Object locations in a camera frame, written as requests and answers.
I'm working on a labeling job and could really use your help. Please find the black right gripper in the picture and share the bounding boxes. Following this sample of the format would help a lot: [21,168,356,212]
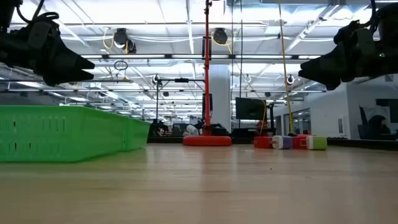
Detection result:
[298,20,398,91]

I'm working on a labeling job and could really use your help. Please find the black table frame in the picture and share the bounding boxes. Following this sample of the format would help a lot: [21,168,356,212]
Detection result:
[147,136,398,151]

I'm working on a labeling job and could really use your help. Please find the black ceiling cable reel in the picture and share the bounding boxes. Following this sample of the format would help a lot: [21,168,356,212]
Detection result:
[113,27,137,54]
[213,27,229,45]

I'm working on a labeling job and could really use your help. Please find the black thin hanging cable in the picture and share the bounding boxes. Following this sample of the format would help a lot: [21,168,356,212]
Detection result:
[239,0,244,128]

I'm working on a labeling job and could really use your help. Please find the black metal stand frame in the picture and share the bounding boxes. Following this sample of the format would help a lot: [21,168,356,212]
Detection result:
[154,74,206,124]

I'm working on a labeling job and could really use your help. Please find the red desk lamp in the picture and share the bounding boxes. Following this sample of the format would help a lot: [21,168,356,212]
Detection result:
[182,0,233,147]

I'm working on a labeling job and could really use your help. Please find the green slotted plastic basket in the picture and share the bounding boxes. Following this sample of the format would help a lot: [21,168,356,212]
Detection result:
[0,105,128,164]
[123,117,152,152]

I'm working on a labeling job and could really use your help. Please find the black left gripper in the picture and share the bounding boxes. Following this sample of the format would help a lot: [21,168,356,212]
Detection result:
[0,18,96,88]

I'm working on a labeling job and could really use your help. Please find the black monitor screen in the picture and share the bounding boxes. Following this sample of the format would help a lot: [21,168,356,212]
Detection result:
[235,97,267,121]

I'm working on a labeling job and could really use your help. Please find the yellow hanging cable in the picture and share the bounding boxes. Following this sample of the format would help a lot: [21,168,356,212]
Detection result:
[277,0,295,135]

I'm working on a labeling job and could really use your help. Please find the red wall charger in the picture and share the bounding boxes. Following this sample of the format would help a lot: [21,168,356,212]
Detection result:
[253,136,274,149]
[292,134,312,150]

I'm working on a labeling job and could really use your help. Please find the white and purple wall charger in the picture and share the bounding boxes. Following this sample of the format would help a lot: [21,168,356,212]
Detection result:
[272,135,294,150]

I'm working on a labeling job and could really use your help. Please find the white square column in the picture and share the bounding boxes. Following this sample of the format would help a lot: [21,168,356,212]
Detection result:
[208,64,233,133]

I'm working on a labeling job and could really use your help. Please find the white cylindrical object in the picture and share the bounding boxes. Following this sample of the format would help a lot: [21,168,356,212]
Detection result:
[185,124,200,136]

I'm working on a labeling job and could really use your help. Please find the person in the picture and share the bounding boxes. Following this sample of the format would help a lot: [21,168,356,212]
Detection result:
[366,114,393,141]

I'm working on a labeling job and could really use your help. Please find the white and green wall charger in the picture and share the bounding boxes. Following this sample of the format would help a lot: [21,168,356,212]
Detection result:
[306,135,328,151]

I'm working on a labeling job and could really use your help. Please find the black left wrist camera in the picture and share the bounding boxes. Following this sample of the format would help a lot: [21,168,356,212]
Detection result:
[27,21,60,42]

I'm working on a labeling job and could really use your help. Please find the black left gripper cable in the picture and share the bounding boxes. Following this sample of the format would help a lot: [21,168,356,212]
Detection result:
[16,0,60,24]

